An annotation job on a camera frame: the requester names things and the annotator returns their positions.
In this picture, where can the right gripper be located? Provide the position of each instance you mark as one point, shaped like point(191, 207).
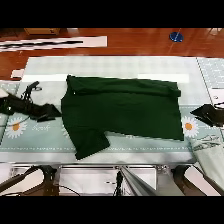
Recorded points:
point(208, 115)

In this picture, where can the silver frame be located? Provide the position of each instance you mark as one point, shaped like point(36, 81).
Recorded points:
point(100, 168)

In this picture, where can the pale green garment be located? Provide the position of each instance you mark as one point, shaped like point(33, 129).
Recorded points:
point(208, 160)

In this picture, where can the dark green T-shirt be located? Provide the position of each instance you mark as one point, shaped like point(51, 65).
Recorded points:
point(123, 113)

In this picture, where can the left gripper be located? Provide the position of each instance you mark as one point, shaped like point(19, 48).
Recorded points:
point(41, 112)

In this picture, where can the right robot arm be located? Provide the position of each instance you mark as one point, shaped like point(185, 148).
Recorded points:
point(180, 176)

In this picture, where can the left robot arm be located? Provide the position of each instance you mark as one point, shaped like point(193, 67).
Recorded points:
point(15, 104)

